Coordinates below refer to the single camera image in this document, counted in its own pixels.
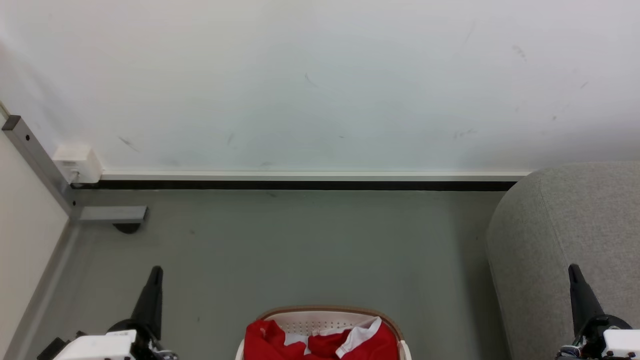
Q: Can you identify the grey metal frame post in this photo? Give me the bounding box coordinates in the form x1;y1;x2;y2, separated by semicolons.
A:
1;115;82;221

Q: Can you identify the white wall socket box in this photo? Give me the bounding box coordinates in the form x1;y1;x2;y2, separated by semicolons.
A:
52;144;104;185

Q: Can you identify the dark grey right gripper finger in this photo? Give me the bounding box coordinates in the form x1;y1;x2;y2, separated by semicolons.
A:
568;263;605;337

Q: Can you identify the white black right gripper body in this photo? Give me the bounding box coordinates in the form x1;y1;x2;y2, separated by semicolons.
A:
556;313;640;360

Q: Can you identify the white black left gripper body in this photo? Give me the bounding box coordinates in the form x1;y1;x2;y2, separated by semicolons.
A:
37;319;179;360

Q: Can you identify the beige partition panel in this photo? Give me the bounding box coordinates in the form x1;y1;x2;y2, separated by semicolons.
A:
0;102;71;351

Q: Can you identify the grey metal foot bar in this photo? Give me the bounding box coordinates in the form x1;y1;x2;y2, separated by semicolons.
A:
78;205;149;224

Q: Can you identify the red and white garment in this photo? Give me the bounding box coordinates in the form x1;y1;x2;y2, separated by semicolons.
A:
243;316;401;360

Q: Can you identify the cream perforated laundry basket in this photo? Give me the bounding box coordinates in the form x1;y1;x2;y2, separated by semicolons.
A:
235;305;413;360

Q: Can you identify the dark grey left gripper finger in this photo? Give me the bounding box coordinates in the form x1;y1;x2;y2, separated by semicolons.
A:
130;266;164;341

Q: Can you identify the grey fabric sofa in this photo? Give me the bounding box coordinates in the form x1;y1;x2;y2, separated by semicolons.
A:
485;161;640;360

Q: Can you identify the black skirting strip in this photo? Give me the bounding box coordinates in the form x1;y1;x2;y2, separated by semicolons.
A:
70;180;519;192

